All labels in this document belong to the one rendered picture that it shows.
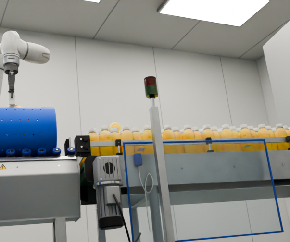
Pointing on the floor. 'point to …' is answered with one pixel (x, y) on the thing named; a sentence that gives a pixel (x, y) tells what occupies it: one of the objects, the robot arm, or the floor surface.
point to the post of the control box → (100, 231)
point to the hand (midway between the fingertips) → (11, 100)
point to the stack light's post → (161, 175)
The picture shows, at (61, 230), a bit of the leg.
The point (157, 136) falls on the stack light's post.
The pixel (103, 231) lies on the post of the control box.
